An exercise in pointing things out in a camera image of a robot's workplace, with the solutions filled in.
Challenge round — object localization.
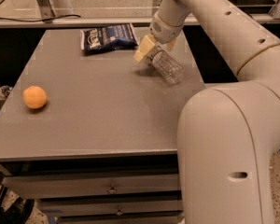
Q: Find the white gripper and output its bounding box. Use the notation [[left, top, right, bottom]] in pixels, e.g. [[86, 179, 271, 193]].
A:
[[133, 10, 184, 63]]

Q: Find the clear plastic water bottle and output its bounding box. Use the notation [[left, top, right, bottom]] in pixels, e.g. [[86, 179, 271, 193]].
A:
[[147, 49, 184, 85]]

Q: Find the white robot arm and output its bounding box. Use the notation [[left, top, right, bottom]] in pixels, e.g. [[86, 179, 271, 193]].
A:
[[134, 0, 280, 224]]

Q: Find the blue snack bag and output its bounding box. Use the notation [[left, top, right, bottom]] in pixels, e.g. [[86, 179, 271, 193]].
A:
[[80, 23, 138, 52]]

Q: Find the grey drawer cabinet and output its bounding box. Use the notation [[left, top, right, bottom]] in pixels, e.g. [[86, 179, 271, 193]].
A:
[[0, 30, 203, 224]]

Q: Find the orange ball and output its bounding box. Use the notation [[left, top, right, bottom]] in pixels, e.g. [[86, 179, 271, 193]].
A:
[[22, 86, 48, 109]]

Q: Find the black object on floor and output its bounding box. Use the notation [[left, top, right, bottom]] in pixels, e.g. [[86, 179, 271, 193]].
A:
[[0, 186, 35, 224]]

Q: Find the black cable on rail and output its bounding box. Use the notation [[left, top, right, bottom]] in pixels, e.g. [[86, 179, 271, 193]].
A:
[[0, 14, 82, 23]]

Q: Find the metal frame rail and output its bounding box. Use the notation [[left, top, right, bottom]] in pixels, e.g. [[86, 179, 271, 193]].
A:
[[0, 14, 280, 28]]

